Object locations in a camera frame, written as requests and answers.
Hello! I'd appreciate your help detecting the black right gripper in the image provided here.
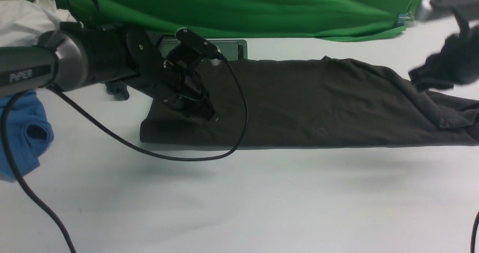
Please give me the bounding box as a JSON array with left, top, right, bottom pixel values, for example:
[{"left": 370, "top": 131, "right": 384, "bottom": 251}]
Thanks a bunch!
[{"left": 409, "top": 10, "right": 479, "bottom": 91}]

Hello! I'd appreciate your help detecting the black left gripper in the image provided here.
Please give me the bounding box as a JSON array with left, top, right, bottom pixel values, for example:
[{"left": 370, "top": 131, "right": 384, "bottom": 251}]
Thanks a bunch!
[{"left": 123, "top": 43, "right": 217, "bottom": 121}]

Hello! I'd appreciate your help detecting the gray long-sleeve top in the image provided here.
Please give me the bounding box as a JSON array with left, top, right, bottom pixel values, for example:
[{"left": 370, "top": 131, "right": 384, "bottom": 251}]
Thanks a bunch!
[{"left": 139, "top": 57, "right": 478, "bottom": 148}]

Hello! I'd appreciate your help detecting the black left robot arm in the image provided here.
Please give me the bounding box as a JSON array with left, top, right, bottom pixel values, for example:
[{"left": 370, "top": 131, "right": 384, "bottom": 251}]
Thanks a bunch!
[{"left": 0, "top": 22, "right": 222, "bottom": 121}]

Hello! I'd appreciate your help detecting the dark gray crumpled garment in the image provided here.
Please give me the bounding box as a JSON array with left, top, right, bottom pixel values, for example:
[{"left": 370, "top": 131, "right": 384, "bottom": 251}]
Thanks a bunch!
[{"left": 106, "top": 23, "right": 165, "bottom": 101}]

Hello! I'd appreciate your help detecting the blue binder clip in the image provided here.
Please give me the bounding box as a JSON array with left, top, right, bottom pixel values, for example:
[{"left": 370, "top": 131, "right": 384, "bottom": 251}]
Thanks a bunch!
[{"left": 396, "top": 12, "right": 415, "bottom": 27}]

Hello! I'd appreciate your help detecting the green backdrop cloth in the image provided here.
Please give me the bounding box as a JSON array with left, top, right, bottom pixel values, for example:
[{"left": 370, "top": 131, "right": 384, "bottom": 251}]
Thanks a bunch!
[{"left": 0, "top": 0, "right": 433, "bottom": 42}]

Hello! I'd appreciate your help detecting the blue crumpled garment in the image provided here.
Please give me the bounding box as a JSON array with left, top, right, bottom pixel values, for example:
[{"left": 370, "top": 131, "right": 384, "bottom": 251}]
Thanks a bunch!
[{"left": 7, "top": 90, "right": 54, "bottom": 176}]

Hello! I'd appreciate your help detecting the white crumpled garment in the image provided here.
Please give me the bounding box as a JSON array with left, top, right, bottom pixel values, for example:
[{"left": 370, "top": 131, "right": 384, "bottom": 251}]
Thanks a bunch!
[{"left": 0, "top": 0, "right": 76, "bottom": 47}]

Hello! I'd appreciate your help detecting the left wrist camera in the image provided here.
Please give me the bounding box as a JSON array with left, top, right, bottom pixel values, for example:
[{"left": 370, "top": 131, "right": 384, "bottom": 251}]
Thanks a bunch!
[{"left": 175, "top": 27, "right": 227, "bottom": 67}]

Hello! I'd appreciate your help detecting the metal table cable tray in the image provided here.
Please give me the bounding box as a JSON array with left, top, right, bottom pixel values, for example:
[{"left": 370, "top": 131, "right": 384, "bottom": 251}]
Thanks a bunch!
[{"left": 159, "top": 39, "right": 248, "bottom": 61}]

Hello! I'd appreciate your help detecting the black left camera cable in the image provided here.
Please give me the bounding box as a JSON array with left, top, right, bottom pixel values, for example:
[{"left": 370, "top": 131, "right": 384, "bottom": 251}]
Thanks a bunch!
[{"left": 0, "top": 0, "right": 249, "bottom": 253}]

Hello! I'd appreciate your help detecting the black camera cable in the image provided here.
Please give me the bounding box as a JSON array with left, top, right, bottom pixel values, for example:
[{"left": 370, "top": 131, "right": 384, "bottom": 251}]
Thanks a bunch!
[
  {"left": 0, "top": 0, "right": 249, "bottom": 253},
  {"left": 470, "top": 210, "right": 479, "bottom": 253}
]

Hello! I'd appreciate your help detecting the black right camera cable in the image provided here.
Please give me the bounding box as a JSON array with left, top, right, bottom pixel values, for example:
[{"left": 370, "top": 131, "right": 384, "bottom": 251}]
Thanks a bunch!
[{"left": 470, "top": 210, "right": 479, "bottom": 253}]

